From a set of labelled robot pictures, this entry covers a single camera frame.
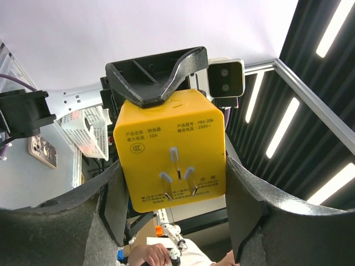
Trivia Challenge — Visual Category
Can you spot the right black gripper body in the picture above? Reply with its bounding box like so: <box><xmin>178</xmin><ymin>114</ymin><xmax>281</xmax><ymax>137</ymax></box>
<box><xmin>99</xmin><ymin>74</ymin><xmax>200</xmax><ymax>125</ymax></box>

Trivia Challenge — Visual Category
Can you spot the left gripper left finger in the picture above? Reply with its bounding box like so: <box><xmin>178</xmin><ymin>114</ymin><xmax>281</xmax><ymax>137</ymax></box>
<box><xmin>1</xmin><ymin>161</ymin><xmax>129</xmax><ymax>265</ymax></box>

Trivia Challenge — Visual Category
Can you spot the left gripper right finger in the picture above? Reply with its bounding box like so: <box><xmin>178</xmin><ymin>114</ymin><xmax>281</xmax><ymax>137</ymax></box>
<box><xmin>226</xmin><ymin>157</ymin><xmax>354</xmax><ymax>265</ymax></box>

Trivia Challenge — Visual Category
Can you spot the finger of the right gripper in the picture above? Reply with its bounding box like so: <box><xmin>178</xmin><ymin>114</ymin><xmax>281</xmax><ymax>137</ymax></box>
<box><xmin>105</xmin><ymin>47</ymin><xmax>208</xmax><ymax>109</ymax></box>

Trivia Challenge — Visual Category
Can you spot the yellow cube socket adapter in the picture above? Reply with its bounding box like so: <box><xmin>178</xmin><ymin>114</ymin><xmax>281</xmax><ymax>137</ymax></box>
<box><xmin>113</xmin><ymin>89</ymin><xmax>226</xmax><ymax>213</ymax></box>

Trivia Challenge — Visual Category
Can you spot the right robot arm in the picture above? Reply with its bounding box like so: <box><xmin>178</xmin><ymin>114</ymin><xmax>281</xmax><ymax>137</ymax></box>
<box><xmin>1</xmin><ymin>47</ymin><xmax>209</xmax><ymax>139</ymax></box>

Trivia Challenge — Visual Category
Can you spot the operator bare hand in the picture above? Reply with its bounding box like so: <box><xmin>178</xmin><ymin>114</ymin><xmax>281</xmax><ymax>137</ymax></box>
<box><xmin>128</xmin><ymin>243</ymin><xmax>171</xmax><ymax>266</ymax></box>

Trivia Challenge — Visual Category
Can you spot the white perforated basket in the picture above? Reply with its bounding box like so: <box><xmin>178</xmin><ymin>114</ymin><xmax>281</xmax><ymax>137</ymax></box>
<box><xmin>61</xmin><ymin>106</ymin><xmax>112</xmax><ymax>161</ymax></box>

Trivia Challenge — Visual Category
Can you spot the smartphone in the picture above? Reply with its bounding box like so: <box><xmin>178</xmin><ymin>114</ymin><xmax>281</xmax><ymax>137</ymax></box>
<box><xmin>28</xmin><ymin>135</ymin><xmax>58</xmax><ymax>169</ymax></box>

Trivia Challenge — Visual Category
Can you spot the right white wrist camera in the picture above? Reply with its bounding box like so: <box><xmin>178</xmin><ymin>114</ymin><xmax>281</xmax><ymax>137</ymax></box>
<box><xmin>207</xmin><ymin>58</ymin><xmax>245</xmax><ymax>109</ymax></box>

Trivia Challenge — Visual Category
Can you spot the white leader arm handle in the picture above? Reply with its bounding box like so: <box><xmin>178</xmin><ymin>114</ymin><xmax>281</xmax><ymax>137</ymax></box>
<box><xmin>155</xmin><ymin>209</ymin><xmax>188</xmax><ymax>265</ymax></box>

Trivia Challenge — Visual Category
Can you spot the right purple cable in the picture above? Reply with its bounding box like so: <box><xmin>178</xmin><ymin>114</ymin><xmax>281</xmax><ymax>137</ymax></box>
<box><xmin>0</xmin><ymin>73</ymin><xmax>38</xmax><ymax>92</ymax></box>

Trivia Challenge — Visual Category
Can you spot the right aluminium frame post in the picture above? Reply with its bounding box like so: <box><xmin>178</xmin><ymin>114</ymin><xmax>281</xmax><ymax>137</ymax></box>
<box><xmin>245</xmin><ymin>58</ymin><xmax>354</xmax><ymax>153</ymax></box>

